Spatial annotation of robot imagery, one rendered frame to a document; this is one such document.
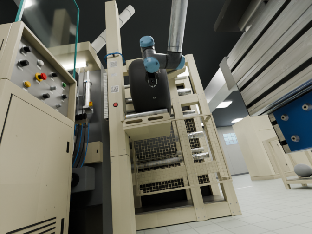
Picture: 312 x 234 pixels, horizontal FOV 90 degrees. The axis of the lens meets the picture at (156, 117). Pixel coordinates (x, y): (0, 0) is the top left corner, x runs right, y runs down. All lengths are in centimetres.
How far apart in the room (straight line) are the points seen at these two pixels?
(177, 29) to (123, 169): 96
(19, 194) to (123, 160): 62
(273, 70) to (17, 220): 97
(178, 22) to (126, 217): 119
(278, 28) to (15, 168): 95
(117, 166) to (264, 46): 111
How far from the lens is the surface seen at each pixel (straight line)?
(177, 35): 87
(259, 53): 39
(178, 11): 89
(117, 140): 129
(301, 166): 324
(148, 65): 81
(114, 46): 183
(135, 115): 124
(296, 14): 35
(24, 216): 95
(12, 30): 116
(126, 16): 270
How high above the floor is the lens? 39
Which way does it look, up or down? 23 degrees up
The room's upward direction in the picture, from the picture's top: 9 degrees counter-clockwise
